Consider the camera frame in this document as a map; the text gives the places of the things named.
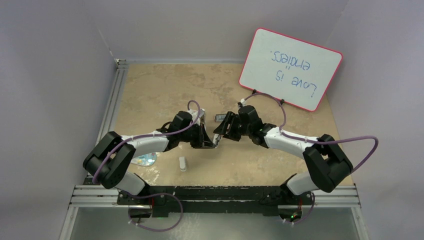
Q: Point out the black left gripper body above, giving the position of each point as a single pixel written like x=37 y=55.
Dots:
x=193 y=134

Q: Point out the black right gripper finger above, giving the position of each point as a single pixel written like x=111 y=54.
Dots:
x=224 y=134
x=224 y=126

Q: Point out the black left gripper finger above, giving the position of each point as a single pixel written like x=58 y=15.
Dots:
x=213 y=146
x=204 y=138

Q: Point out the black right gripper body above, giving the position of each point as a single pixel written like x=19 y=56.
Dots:
x=245 y=130

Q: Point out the long white stapler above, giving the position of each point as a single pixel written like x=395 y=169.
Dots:
x=216 y=138

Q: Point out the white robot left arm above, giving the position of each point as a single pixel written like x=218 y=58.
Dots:
x=110 y=159

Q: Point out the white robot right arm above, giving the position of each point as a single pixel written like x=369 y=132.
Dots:
x=327 y=164

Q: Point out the blue hair clip package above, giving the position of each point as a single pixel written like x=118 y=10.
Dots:
x=145 y=160

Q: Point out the pink framed whiteboard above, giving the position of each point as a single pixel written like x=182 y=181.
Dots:
x=297 y=71

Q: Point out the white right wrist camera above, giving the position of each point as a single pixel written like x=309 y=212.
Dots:
x=242 y=103

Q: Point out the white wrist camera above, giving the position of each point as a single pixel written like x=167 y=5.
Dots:
x=197 y=116
x=242 y=103

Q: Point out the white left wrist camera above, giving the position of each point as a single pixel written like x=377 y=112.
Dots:
x=197 y=116

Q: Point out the aluminium frame rails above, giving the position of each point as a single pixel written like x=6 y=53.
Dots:
x=144 y=96

